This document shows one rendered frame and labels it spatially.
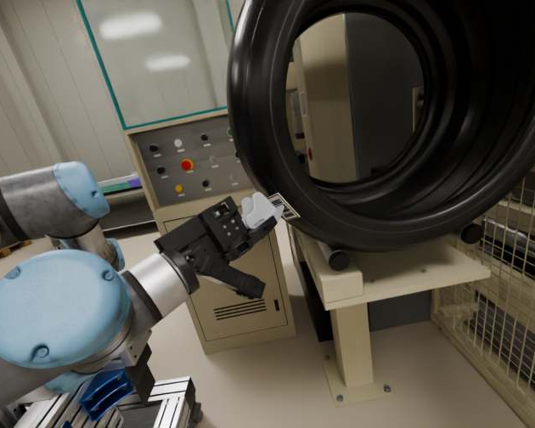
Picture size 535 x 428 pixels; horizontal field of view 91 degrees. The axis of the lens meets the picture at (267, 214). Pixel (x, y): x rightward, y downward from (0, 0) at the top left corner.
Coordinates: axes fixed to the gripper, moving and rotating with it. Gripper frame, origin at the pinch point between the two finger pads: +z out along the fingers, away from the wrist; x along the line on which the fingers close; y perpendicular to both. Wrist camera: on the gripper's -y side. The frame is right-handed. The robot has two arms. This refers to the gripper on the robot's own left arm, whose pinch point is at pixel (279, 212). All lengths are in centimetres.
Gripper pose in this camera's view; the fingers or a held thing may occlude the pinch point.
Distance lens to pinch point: 46.6
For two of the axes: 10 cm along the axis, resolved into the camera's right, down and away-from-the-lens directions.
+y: -5.0, -8.5, -1.5
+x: -5.5, 1.8, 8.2
